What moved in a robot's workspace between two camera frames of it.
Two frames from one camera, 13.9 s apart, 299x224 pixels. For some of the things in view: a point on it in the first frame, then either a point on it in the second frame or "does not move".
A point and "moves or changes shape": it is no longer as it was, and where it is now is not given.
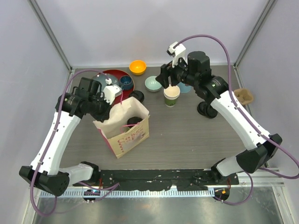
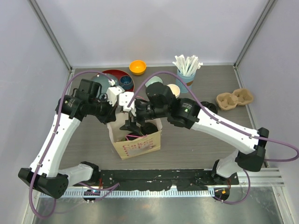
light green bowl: (152, 84) does not move
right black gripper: (167, 71) -> (131, 125)
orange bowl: (137, 67) does not move
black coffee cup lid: (138, 95) -> (133, 134)
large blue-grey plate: (102, 79) does not move
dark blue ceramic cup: (126, 82) does not move
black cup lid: (133, 120) moves or changes shape
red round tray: (120, 97) does not move
